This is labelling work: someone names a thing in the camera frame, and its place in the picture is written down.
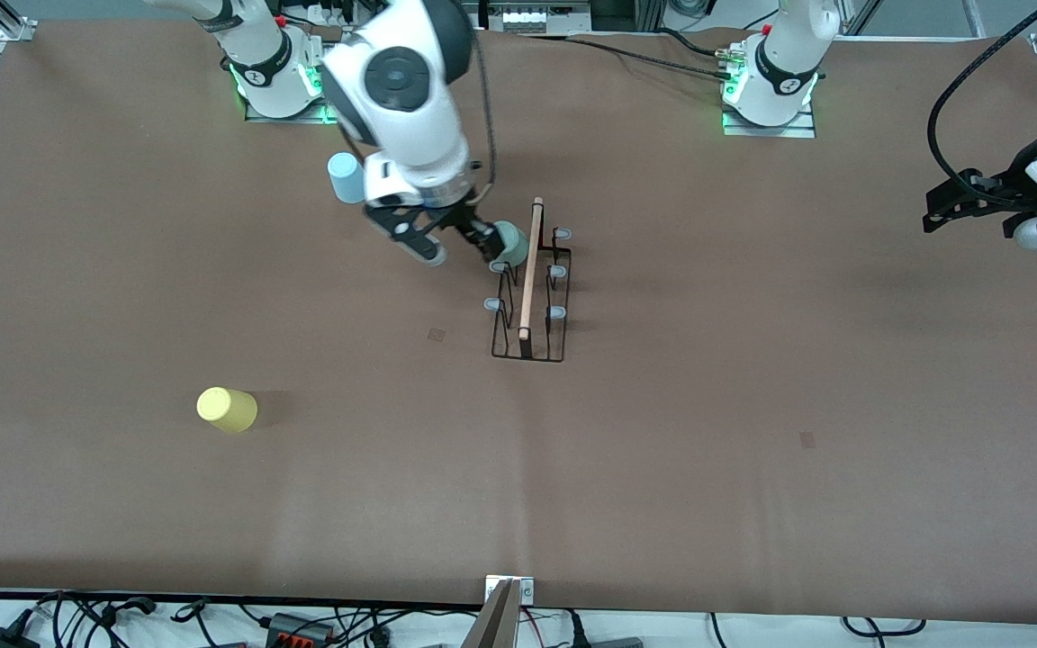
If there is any teal plastic cup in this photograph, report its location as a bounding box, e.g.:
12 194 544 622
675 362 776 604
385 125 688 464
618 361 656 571
491 220 530 269

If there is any black wire cup holder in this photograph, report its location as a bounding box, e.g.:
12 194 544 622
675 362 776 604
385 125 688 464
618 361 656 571
483 197 573 364

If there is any yellow plastic cup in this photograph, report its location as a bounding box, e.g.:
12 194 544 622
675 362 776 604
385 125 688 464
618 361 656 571
196 386 259 435

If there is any light blue plastic cup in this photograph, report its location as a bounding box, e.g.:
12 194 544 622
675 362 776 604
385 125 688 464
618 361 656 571
328 152 366 205

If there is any white power strip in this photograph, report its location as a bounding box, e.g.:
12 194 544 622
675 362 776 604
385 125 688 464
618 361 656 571
482 0 591 35

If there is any brown table cover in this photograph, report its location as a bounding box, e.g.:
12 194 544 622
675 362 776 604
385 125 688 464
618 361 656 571
0 20 1037 626

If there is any black orange connector block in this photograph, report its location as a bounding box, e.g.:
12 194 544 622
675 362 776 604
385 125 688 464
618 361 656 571
265 612 337 647

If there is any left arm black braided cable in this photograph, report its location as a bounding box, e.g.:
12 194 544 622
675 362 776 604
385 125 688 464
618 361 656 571
926 0 1037 194

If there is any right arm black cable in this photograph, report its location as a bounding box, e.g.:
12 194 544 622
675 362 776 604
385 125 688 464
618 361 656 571
464 31 497 203

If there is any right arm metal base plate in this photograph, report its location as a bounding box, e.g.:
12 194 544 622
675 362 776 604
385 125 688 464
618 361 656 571
244 97 339 125

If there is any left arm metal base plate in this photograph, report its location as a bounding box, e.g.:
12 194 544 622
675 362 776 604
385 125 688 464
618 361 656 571
722 103 817 139

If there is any long black braided cable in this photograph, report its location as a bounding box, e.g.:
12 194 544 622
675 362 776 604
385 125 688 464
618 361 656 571
518 32 735 82

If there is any short black cable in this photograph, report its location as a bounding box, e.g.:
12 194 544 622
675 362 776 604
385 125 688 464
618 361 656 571
654 25 740 59

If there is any small metal bracket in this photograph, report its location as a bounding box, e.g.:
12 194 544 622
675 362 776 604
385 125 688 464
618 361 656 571
484 576 536 606

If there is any aluminium camera post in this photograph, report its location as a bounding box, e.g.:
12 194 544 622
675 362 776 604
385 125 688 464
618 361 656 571
460 579 521 648

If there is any black looped cable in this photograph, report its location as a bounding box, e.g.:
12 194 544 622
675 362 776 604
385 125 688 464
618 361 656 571
841 616 926 636

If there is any black tangled cable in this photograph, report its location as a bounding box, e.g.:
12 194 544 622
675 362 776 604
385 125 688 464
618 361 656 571
32 589 159 648

